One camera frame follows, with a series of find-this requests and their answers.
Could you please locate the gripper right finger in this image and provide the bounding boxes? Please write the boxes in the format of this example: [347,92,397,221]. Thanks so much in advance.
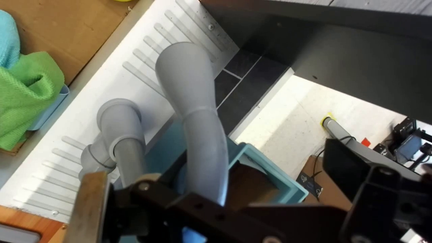
[342,163,432,243]

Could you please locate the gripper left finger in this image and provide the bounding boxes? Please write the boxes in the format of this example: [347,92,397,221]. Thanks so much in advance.
[65,170,289,243]

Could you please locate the grey toy faucet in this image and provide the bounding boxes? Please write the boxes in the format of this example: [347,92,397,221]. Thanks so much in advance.
[80,40,231,207]

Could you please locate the grey pole with black block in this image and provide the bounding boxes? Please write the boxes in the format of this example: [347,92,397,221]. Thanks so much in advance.
[321,115,423,201]

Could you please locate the cardboard box with black print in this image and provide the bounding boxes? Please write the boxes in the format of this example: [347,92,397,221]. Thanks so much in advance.
[296,154,356,213]

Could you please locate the black device with blue screen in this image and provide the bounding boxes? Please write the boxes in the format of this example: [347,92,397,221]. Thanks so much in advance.
[390,117,432,170]

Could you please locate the toy stove top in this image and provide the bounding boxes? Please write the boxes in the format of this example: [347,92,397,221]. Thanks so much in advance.
[0,204,66,243]

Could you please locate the grey toy stove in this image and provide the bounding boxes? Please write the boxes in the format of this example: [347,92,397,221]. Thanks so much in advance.
[0,223,46,243]

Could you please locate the teal planter box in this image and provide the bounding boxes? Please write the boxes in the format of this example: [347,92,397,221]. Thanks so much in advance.
[112,113,311,207]

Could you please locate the green cloth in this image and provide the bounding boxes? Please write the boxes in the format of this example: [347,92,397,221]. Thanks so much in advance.
[0,50,66,153]

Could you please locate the white toy sink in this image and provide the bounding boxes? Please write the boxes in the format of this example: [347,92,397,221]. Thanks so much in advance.
[0,0,242,224]

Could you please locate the teal cloth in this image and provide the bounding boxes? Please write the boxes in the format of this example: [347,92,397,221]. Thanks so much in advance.
[0,9,22,70]

